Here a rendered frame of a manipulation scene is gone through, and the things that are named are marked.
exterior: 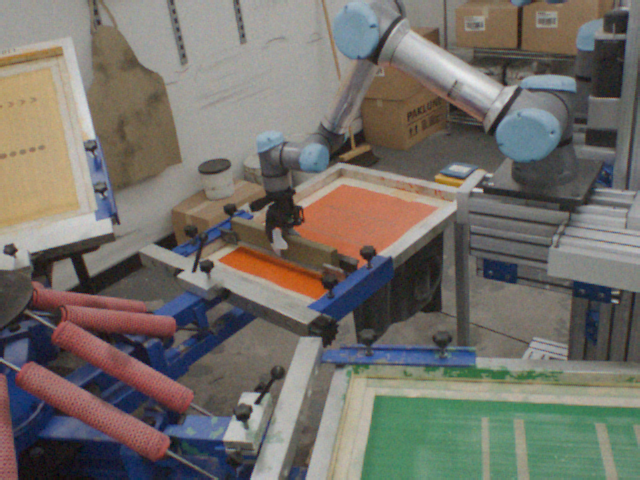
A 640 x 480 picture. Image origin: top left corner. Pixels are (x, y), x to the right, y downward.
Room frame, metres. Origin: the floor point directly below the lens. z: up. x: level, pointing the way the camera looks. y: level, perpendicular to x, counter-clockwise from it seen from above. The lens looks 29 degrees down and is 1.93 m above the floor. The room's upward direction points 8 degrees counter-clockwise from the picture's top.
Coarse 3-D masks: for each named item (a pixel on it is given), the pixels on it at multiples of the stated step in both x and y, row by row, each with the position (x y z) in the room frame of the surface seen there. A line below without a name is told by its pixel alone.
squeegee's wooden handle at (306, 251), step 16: (240, 224) 1.77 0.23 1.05; (256, 224) 1.74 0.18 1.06; (240, 240) 1.78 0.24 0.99; (256, 240) 1.72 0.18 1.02; (288, 240) 1.62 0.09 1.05; (304, 240) 1.60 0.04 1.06; (288, 256) 1.63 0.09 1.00; (304, 256) 1.58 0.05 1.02; (320, 256) 1.54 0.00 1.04; (336, 256) 1.53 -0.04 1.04
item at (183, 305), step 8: (184, 296) 1.43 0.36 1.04; (192, 296) 1.42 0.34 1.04; (200, 296) 1.42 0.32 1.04; (216, 296) 1.44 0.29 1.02; (168, 304) 1.40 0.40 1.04; (176, 304) 1.40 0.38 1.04; (184, 304) 1.39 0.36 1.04; (192, 304) 1.39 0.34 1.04; (208, 304) 1.42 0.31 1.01; (216, 304) 1.44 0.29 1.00; (160, 312) 1.37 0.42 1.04; (168, 312) 1.37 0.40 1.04; (176, 312) 1.36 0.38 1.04; (184, 312) 1.37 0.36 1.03; (192, 312) 1.39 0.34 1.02; (176, 320) 1.35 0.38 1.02; (184, 320) 1.37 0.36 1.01; (192, 320) 1.38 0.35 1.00
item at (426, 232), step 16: (320, 176) 2.19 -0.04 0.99; (336, 176) 2.22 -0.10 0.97; (352, 176) 2.20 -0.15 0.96; (368, 176) 2.15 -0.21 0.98; (384, 176) 2.11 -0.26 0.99; (400, 176) 2.09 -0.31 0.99; (304, 192) 2.10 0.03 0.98; (416, 192) 2.00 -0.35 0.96; (432, 192) 1.96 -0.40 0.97; (448, 192) 1.91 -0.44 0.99; (448, 208) 1.80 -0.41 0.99; (432, 224) 1.71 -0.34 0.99; (448, 224) 1.75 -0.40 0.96; (416, 240) 1.63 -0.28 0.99; (192, 256) 1.73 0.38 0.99; (400, 256) 1.57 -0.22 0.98; (224, 272) 1.61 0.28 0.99; (272, 288) 1.49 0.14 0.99; (304, 304) 1.39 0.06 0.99
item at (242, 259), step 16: (336, 192) 2.11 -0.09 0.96; (352, 192) 2.09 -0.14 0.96; (368, 192) 2.07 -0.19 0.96; (304, 208) 2.01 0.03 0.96; (368, 208) 1.95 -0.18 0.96; (320, 240) 1.78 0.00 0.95; (224, 256) 1.76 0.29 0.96; (240, 256) 1.75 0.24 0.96; (256, 256) 1.73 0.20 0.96; (256, 272) 1.64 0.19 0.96; (272, 272) 1.63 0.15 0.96
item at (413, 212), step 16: (384, 208) 1.93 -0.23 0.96; (400, 208) 1.91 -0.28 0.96; (416, 208) 1.90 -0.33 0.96; (432, 208) 1.88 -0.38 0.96; (400, 224) 1.80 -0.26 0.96; (336, 240) 1.76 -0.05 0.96; (384, 240) 1.72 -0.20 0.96; (352, 256) 1.65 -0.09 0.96; (288, 272) 1.61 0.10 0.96; (304, 272) 1.60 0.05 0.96; (288, 288) 1.53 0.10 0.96; (304, 288) 1.52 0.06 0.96; (320, 288) 1.51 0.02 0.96
